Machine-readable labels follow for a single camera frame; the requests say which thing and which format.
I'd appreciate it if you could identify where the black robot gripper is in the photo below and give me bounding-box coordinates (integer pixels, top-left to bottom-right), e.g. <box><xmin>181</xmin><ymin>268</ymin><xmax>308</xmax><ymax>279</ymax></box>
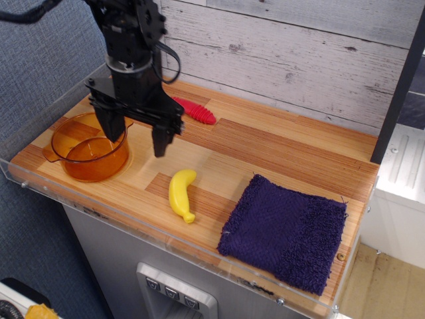
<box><xmin>85</xmin><ymin>64</ymin><xmax>184</xmax><ymax>158</ymax></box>

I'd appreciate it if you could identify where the yellow toy banana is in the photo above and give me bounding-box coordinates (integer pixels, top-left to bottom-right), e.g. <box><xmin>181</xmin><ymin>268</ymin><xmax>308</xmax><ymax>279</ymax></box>
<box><xmin>169</xmin><ymin>169</ymin><xmax>197</xmax><ymax>224</ymax></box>

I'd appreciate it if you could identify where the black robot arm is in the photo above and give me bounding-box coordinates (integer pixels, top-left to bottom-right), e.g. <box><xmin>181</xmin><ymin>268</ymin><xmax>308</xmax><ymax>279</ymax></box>
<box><xmin>86</xmin><ymin>1</ymin><xmax>184</xmax><ymax>158</ymax></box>

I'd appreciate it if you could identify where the amber transparent plastic pot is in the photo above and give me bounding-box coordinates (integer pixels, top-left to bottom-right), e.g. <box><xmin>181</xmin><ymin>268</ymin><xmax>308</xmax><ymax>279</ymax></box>
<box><xmin>42</xmin><ymin>112</ymin><xmax>133</xmax><ymax>182</ymax></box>

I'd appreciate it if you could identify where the clear acrylic table guard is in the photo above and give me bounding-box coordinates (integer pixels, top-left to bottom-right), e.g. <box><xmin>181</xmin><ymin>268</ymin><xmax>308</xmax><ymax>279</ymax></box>
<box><xmin>1</xmin><ymin>82</ymin><xmax>379</xmax><ymax>318</ymax></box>

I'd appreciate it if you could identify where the silver cabinet with button panel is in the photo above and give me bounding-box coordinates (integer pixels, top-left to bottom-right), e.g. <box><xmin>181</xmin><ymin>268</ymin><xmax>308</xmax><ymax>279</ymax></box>
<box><xmin>64</xmin><ymin>207</ymin><xmax>302</xmax><ymax>318</ymax></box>

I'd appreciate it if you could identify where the purple folded towel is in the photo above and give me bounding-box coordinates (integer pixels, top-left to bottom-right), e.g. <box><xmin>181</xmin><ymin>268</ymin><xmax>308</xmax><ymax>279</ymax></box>
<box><xmin>217</xmin><ymin>174</ymin><xmax>347</xmax><ymax>296</ymax></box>

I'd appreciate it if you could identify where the white ribbed metal box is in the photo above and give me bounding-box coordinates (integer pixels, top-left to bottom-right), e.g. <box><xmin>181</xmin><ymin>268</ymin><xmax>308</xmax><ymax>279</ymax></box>
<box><xmin>377</xmin><ymin>124</ymin><xmax>424</xmax><ymax>204</ymax></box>

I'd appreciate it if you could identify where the red handled metal spoon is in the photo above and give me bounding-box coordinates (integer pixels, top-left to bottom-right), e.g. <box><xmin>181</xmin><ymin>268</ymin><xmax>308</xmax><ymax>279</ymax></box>
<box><xmin>173</xmin><ymin>96</ymin><xmax>216</xmax><ymax>125</ymax></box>

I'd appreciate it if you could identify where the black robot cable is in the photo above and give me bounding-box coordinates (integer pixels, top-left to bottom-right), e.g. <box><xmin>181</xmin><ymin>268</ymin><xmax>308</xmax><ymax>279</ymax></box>
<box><xmin>0</xmin><ymin>0</ymin><xmax>59</xmax><ymax>25</ymax></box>

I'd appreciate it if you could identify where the black right frame post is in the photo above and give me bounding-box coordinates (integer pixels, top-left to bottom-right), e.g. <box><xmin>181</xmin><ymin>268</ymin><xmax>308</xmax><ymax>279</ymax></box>
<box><xmin>370</xmin><ymin>9</ymin><xmax>424</xmax><ymax>164</ymax></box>

